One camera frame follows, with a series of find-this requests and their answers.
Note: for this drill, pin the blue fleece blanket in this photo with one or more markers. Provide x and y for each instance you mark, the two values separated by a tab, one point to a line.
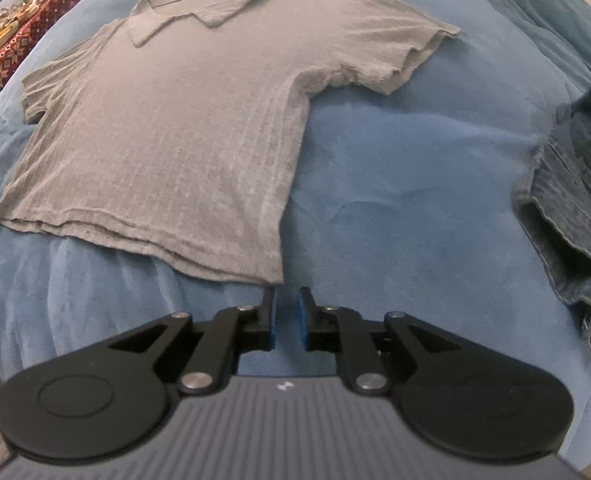
400	160

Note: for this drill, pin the grey short-sleeved shirt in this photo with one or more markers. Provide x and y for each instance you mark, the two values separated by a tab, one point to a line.
175	135

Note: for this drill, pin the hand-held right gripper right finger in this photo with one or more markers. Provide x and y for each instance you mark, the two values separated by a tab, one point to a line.
303	320

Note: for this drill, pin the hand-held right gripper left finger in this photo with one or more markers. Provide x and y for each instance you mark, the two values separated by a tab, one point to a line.
273	317

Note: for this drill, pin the red patterned tablecloth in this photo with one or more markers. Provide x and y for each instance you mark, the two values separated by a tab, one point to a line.
20	45

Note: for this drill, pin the blue denim garment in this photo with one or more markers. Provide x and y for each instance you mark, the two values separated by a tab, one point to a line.
565	210

